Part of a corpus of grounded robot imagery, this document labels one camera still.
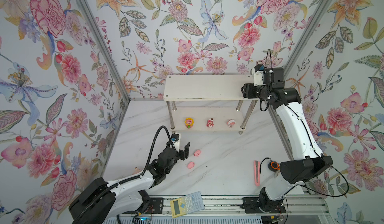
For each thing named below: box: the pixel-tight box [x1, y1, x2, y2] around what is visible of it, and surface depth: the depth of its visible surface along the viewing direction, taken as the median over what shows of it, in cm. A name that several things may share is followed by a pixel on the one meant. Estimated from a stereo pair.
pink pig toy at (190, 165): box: [187, 161, 195, 169], surface depth 88 cm
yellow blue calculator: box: [170, 191, 205, 219], surface depth 75 cm
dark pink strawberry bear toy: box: [205, 117, 214, 128], surface depth 97 cm
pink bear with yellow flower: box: [184, 117, 195, 129], surface depth 97 cm
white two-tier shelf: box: [163, 75, 261, 135], surface depth 99 cm
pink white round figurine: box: [227, 119, 236, 128], surface depth 95 cm
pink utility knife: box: [254, 160, 261, 187], surface depth 86 cm
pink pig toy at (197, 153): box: [193, 149, 202, 157], surface depth 92 cm
